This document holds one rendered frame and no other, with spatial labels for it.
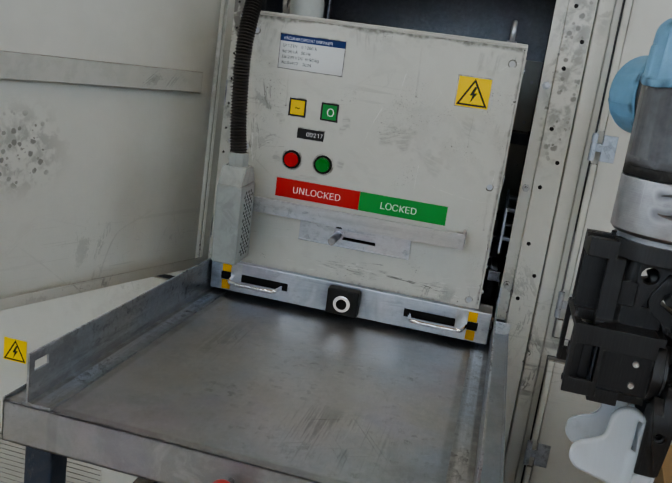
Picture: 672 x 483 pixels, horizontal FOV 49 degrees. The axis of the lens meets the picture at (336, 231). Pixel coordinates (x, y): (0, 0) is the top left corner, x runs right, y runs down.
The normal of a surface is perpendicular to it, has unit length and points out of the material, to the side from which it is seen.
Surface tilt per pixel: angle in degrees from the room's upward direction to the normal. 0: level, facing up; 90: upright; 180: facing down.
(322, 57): 94
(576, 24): 90
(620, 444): 90
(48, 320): 90
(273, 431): 0
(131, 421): 0
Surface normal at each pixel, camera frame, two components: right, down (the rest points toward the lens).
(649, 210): -0.66, 0.07
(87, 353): 0.96, 0.18
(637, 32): -0.24, 0.18
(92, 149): 0.84, 0.22
